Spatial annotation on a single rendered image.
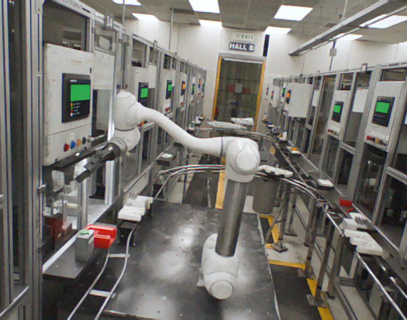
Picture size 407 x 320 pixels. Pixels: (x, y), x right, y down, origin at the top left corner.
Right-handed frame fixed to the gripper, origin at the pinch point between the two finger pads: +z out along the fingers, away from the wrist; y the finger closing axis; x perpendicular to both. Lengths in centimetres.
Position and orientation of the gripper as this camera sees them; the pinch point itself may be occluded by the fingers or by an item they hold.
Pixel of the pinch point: (85, 171)
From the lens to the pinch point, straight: 146.3
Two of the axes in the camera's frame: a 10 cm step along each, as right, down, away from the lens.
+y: 5.9, -5.9, -5.5
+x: 7.4, 6.7, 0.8
